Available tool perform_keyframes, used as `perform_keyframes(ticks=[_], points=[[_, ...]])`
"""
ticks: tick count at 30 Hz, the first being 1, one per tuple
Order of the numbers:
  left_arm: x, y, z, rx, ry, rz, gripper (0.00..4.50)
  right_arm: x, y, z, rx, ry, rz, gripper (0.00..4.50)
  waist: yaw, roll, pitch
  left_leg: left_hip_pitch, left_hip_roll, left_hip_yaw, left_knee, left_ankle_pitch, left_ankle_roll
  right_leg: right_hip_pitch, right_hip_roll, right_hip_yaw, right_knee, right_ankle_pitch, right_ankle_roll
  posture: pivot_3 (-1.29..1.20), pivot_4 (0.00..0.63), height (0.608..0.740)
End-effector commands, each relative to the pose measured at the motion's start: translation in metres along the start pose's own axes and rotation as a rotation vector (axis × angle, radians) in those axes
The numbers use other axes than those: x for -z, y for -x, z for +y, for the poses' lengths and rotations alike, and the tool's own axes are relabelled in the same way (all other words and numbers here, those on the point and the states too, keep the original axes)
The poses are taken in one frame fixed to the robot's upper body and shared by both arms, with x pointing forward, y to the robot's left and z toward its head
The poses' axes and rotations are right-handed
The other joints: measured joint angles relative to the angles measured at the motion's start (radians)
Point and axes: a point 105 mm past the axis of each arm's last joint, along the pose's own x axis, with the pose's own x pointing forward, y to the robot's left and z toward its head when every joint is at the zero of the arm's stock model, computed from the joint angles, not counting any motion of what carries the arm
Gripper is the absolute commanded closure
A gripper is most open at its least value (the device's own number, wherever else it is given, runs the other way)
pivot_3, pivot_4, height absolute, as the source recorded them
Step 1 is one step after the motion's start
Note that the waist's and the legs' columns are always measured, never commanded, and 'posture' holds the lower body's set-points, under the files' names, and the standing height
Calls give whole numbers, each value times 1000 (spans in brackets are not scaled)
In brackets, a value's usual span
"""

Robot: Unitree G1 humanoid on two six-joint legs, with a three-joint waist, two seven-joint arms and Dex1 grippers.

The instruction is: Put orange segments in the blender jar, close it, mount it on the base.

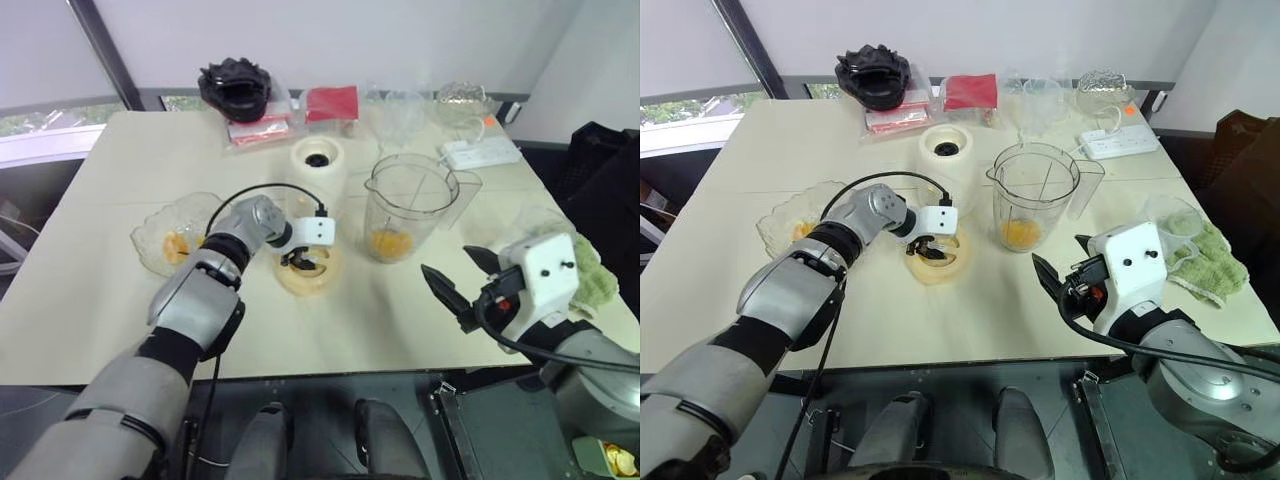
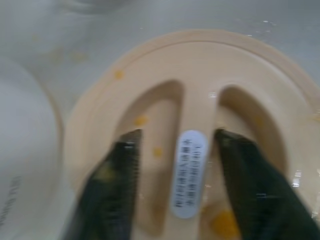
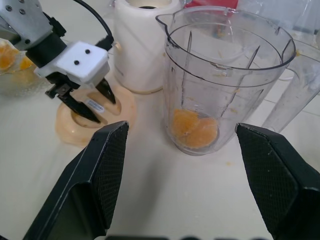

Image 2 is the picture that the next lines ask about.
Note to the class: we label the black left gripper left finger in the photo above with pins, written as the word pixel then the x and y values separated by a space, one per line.
pixel 107 190

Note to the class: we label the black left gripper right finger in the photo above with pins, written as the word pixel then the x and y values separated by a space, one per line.
pixel 257 195

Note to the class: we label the peach blender jar lid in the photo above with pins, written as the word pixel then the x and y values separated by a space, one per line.
pixel 200 75

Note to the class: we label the cream blender base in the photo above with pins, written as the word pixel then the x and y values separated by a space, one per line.
pixel 22 140

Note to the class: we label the orange pulp piece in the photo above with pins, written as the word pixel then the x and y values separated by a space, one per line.
pixel 223 222

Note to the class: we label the white lid sticker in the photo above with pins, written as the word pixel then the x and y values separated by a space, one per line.
pixel 190 172

